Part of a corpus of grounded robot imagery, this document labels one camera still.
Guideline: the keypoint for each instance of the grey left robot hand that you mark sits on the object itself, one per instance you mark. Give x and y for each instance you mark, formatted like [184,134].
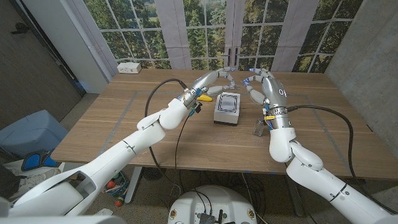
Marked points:
[202,82]

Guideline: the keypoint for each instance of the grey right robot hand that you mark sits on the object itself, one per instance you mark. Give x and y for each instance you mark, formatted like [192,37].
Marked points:
[275,91]

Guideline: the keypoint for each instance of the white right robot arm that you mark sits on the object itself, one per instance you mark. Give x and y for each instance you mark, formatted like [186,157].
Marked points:
[311,174]

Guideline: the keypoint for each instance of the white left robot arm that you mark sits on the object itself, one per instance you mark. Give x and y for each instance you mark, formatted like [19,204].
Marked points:
[140,140]

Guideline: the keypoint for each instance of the yellow banana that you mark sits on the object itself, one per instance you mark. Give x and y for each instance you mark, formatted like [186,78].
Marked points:
[205,98]

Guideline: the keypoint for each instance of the small clear glass jar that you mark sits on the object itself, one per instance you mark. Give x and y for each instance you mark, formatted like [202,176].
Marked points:
[258,129]

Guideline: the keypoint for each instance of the printed window backdrop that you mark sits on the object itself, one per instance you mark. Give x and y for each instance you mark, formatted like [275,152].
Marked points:
[202,31]

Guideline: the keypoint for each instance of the white power strip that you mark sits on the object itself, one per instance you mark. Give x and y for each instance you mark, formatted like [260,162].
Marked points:
[129,68]

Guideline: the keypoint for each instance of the black round floor disc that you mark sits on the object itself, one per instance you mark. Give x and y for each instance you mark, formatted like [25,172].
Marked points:
[154,173]

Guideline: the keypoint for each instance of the grey table leg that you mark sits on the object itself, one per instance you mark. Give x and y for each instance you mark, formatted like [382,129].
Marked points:
[295,196]

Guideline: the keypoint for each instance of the white robot torso base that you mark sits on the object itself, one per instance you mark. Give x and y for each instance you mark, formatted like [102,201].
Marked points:
[214,199]

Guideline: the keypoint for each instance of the white table leg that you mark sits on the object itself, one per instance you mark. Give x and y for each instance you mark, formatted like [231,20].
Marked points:
[134,183]

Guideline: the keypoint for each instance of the basket of toys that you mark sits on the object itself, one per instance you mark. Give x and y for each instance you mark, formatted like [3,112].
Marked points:
[112,185]

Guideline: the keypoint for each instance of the red toy on floor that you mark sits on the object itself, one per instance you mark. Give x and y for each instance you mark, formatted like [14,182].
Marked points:
[118,203]

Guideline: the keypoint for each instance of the blue-grey bin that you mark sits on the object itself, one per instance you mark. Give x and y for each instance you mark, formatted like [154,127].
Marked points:
[31,130]

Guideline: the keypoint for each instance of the grey white sneaker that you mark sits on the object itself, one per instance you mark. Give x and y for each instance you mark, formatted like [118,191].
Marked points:
[31,182]

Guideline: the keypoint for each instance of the dark trouser leg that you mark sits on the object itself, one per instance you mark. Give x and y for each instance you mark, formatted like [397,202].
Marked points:
[7,183]

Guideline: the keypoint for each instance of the white box with black frame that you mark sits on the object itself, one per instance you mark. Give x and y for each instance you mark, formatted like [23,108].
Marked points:
[228,104]

